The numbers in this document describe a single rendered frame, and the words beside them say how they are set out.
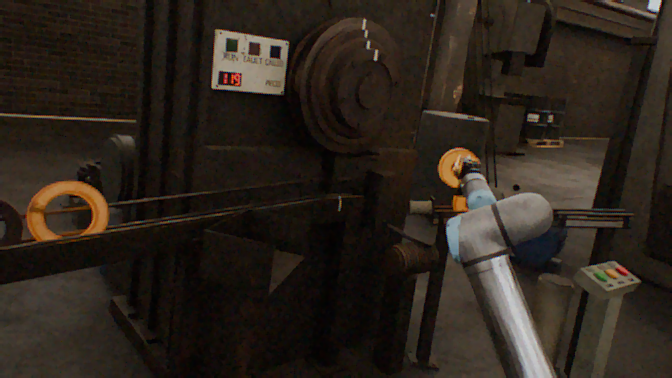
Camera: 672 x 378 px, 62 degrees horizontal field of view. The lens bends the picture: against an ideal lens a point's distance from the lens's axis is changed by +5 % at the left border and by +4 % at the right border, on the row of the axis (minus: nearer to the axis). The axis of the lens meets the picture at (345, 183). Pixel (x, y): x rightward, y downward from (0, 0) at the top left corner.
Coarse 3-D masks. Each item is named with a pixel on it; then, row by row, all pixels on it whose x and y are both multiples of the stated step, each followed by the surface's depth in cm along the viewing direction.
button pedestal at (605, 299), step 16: (576, 272) 191; (592, 272) 191; (592, 288) 187; (608, 288) 185; (624, 288) 192; (592, 304) 195; (608, 304) 191; (592, 320) 195; (608, 320) 194; (592, 336) 195; (608, 336) 197; (576, 352) 200; (592, 352) 195; (608, 352) 201; (576, 368) 200; (592, 368) 196
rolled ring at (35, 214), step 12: (48, 192) 147; (60, 192) 149; (72, 192) 151; (84, 192) 152; (96, 192) 154; (36, 204) 146; (96, 204) 154; (36, 216) 145; (96, 216) 154; (108, 216) 155; (36, 228) 145; (96, 228) 153; (72, 240) 150
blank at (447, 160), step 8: (448, 152) 217; (456, 152) 216; (464, 152) 216; (440, 160) 219; (448, 160) 217; (456, 160) 217; (440, 168) 217; (448, 168) 217; (440, 176) 220; (448, 176) 218; (448, 184) 219; (456, 184) 219
